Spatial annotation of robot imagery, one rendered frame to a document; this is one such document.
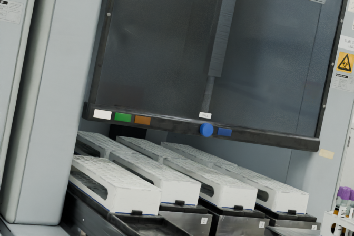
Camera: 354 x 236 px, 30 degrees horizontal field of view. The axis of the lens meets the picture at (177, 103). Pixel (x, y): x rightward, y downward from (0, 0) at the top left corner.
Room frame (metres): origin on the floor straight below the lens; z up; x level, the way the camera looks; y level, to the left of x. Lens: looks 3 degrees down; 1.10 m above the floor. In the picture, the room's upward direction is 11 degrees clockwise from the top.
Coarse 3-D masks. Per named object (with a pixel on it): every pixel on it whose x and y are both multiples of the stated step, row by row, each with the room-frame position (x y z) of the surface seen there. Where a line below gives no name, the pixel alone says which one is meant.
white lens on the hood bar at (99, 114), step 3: (96, 111) 1.31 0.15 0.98; (99, 111) 1.32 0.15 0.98; (102, 111) 1.32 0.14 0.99; (105, 111) 1.32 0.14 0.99; (108, 111) 1.33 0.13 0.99; (96, 114) 1.31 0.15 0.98; (99, 114) 1.32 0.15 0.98; (102, 114) 1.32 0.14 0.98; (105, 114) 1.32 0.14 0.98; (108, 114) 1.33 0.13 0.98; (99, 117) 1.32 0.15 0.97; (102, 117) 1.32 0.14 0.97; (105, 117) 1.32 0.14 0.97; (108, 117) 1.33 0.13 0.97
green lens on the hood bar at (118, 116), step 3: (117, 114) 1.34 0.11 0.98; (120, 114) 1.34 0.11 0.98; (123, 114) 1.34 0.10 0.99; (126, 114) 1.35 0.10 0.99; (129, 114) 1.35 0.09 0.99; (114, 117) 1.33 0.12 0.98; (117, 117) 1.34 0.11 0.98; (120, 117) 1.34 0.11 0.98; (123, 117) 1.34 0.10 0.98; (126, 117) 1.35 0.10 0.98; (129, 117) 1.35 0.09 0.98; (117, 120) 1.34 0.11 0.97; (120, 120) 1.34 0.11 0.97; (123, 120) 1.34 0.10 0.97; (126, 120) 1.35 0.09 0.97; (129, 120) 1.35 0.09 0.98
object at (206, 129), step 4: (204, 124) 1.43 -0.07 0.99; (208, 124) 1.43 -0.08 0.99; (200, 128) 1.43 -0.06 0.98; (204, 128) 1.43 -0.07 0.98; (208, 128) 1.43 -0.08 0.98; (212, 128) 1.44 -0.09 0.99; (200, 132) 1.43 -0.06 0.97; (204, 132) 1.43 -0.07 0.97; (208, 132) 1.43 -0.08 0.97; (212, 132) 1.44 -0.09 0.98; (208, 136) 1.43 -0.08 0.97
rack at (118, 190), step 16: (80, 160) 1.41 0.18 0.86; (96, 160) 1.45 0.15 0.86; (80, 176) 1.43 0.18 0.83; (96, 176) 1.28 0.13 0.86; (112, 176) 1.30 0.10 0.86; (128, 176) 1.34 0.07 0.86; (96, 192) 1.37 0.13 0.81; (112, 192) 1.21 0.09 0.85; (128, 192) 1.21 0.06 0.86; (144, 192) 1.23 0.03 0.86; (160, 192) 1.24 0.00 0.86; (112, 208) 1.20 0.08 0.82; (128, 208) 1.22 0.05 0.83; (144, 208) 1.23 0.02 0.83
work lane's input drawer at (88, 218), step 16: (80, 192) 1.32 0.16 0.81; (64, 208) 1.36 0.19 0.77; (80, 208) 1.28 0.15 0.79; (96, 208) 1.24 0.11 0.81; (80, 224) 1.27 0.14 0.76; (96, 224) 1.20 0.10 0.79; (112, 224) 1.16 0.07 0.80; (128, 224) 1.19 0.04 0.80; (144, 224) 1.21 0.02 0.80; (160, 224) 1.23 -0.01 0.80
